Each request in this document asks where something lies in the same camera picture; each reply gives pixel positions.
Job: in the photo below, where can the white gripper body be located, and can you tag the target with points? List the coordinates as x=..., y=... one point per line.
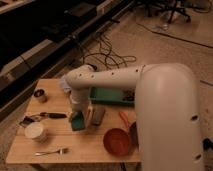
x=84, y=107

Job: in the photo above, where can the green sponge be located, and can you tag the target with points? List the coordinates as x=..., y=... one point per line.
x=77, y=121

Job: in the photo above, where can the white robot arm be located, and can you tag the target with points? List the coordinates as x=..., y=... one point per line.
x=166, y=106

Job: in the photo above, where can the green tray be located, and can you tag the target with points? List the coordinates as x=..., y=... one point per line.
x=108, y=96

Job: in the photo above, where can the small metal can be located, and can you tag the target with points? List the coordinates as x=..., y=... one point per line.
x=40, y=95

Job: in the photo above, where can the dark item in tray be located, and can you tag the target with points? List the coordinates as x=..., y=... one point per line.
x=128, y=95

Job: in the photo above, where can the wooden table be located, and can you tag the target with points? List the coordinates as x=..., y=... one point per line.
x=84, y=146

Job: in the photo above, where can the white cup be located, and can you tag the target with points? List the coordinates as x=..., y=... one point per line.
x=36, y=132

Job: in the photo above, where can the silver fork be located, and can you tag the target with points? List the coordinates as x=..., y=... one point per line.
x=59, y=151

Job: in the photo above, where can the orange pan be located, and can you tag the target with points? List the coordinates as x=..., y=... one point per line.
x=117, y=141

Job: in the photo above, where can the office chair base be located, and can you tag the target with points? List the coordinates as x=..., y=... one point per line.
x=156, y=7

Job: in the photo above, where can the black handled can opener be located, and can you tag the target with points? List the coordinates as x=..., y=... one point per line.
x=39, y=117

